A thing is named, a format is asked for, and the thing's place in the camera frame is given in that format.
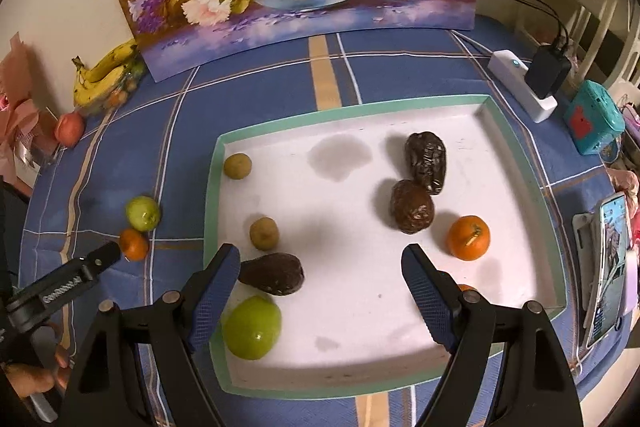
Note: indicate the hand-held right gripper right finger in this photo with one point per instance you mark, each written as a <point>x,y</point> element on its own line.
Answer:
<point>430,302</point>

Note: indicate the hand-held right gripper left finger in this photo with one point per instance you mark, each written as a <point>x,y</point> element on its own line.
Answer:
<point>215,302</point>

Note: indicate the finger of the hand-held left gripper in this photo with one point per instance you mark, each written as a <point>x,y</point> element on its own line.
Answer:
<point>107,257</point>

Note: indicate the orange tangerine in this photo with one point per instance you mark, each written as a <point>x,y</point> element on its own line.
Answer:
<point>467,288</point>
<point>134,244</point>
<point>468,238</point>

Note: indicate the green apple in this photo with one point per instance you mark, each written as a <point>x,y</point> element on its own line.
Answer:
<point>143,212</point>

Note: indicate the dark brown wrinkled fruit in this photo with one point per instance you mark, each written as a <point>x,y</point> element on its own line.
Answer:
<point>272,273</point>
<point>411,206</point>
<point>425,162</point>

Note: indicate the small brown longan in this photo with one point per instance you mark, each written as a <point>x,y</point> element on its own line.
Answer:
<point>263,233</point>
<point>237,166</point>

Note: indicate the white tray with green rim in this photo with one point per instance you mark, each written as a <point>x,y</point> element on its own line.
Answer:
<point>350,257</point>

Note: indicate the person's left hand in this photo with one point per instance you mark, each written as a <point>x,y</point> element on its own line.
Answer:
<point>25,379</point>

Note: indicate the red peach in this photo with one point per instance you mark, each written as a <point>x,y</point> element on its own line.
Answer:
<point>70,128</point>

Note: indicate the pink wrapped bouquet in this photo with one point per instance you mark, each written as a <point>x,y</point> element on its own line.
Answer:
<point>20,107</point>

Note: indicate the clear bag of small fruit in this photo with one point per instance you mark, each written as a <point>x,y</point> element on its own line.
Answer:
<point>127,82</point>

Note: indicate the yellow banana bunch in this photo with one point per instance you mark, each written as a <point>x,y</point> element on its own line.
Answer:
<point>102,72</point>

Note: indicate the smartphone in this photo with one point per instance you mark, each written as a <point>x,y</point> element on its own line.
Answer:
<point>612,257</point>

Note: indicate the pink cloth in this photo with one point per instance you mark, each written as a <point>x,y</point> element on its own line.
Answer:
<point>627,184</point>

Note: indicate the blue checked tablecloth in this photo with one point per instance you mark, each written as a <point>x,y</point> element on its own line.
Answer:
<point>400,67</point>

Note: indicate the white power strip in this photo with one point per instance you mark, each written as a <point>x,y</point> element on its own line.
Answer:
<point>510,74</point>

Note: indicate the teal box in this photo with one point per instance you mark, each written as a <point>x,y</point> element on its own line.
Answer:
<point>592,117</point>

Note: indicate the black charger plug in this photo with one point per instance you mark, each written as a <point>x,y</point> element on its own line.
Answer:
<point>547,69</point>

